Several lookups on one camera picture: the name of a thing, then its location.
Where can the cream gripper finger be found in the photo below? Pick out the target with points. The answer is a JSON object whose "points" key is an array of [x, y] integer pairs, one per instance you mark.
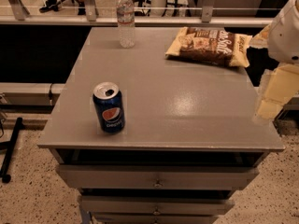
{"points": [[259, 41], [276, 89]]}

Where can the blue pepsi can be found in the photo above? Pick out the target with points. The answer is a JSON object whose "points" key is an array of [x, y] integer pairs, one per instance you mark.
{"points": [[107, 99]]}

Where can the brown yellow snack bag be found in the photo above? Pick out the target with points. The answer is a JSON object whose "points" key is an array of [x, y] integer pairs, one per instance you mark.
{"points": [[214, 46]]}

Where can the grey drawer cabinet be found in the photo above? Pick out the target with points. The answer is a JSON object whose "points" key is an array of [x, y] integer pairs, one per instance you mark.
{"points": [[176, 114]]}

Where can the clear plastic water bottle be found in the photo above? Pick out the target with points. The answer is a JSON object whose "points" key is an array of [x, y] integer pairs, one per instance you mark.
{"points": [[126, 22]]}

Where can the middle grey drawer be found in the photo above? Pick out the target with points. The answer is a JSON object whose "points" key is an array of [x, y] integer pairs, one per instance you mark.
{"points": [[155, 206]]}

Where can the grey drawer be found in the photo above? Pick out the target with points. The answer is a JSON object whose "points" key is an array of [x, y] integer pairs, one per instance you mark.
{"points": [[155, 206], [156, 177], [146, 219]]}

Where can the person's black shoe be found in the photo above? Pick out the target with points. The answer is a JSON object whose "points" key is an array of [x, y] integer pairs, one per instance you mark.
{"points": [[49, 5]]}

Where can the top grey drawer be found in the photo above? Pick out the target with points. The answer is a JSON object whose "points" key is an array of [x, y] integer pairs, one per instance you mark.
{"points": [[156, 177]]}

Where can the bottom grey drawer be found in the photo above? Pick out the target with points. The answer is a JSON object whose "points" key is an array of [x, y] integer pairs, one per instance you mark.
{"points": [[146, 219]]}

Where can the metal railing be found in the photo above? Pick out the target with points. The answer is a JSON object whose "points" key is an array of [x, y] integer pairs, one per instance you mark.
{"points": [[109, 13]]}

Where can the black pole on floor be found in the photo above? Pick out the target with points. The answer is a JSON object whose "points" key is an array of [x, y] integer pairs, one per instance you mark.
{"points": [[8, 147]]}

